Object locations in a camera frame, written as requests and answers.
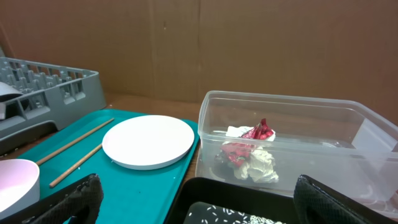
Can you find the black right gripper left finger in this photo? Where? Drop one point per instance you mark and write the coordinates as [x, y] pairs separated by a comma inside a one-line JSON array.
[[77, 203]]

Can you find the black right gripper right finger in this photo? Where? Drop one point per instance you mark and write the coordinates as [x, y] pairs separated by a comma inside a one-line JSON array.
[[317, 203]]

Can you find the wooden chopstick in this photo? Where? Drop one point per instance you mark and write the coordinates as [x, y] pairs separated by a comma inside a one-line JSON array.
[[72, 143], [75, 166]]

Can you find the white tissue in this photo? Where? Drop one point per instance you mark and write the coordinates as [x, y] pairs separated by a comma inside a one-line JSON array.
[[258, 165]]

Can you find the large white plate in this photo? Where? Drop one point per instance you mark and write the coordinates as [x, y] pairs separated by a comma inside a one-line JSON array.
[[148, 142]]

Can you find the red snack wrapper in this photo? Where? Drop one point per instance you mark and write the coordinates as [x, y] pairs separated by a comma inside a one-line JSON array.
[[237, 153]]

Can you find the grey bowl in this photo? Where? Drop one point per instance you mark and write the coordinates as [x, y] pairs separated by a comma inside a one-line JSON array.
[[12, 103]]

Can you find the black waste tray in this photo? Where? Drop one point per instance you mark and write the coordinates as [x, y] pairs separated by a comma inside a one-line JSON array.
[[254, 202]]

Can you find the teal plastic tray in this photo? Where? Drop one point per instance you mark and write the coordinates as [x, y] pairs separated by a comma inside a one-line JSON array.
[[130, 196]]

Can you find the clear plastic bin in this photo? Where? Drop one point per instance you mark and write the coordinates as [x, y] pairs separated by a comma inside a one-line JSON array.
[[340, 143]]

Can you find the grey dish rack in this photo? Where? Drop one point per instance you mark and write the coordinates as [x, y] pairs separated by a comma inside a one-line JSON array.
[[58, 96]]

